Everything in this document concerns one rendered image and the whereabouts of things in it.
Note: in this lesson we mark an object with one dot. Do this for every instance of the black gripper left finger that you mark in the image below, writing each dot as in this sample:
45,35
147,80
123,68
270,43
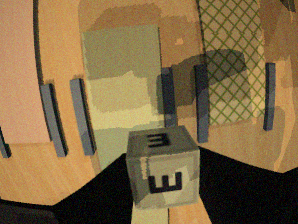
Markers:
105,199

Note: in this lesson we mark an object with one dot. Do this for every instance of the olive-tan cube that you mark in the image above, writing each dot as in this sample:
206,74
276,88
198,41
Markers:
163,168

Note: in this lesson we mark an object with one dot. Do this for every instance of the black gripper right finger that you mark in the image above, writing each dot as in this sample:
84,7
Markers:
238,193

